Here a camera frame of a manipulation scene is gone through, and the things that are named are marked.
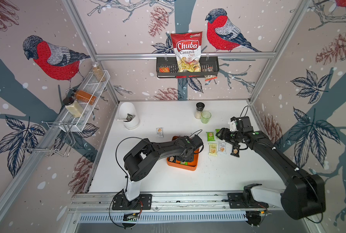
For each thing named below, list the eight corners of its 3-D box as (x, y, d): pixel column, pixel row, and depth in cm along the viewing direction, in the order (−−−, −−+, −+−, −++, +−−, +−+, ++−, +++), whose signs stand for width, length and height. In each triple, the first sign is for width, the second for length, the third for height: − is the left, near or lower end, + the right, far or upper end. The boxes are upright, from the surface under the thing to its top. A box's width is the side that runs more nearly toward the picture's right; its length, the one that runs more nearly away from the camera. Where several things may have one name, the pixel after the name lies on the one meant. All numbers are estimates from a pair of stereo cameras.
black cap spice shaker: (195, 120, 110) (197, 109, 100) (195, 113, 115) (196, 102, 105) (203, 120, 110) (205, 109, 100) (202, 113, 115) (204, 102, 105)
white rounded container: (123, 130, 105) (115, 116, 92) (127, 116, 113) (120, 102, 101) (138, 130, 105) (132, 116, 92) (141, 116, 113) (136, 102, 101)
